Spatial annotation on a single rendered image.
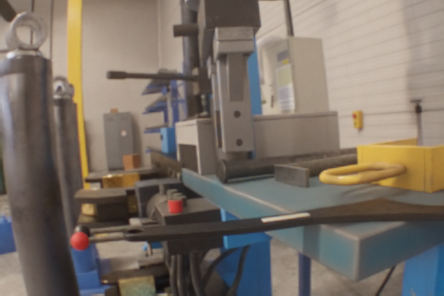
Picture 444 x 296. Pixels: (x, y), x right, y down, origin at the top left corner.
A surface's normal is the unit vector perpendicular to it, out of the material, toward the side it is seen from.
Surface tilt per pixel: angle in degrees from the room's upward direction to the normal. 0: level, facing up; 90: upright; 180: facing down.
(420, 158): 90
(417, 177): 90
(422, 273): 90
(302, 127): 90
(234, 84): 120
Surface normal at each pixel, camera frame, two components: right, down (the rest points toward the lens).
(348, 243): -0.94, 0.08
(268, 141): 0.33, 0.00
